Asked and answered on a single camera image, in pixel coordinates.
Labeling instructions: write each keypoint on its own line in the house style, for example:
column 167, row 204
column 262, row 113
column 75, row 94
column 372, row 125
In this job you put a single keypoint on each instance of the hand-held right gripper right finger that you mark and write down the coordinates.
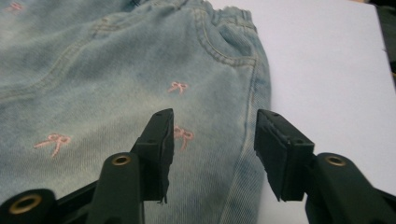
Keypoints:
column 283, row 155

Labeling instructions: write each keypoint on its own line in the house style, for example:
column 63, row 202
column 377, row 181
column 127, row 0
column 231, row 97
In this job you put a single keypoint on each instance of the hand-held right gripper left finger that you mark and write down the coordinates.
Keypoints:
column 155, row 155

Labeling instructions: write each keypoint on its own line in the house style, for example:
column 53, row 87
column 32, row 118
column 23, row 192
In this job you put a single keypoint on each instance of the light blue denim shorts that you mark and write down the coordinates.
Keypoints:
column 109, row 93

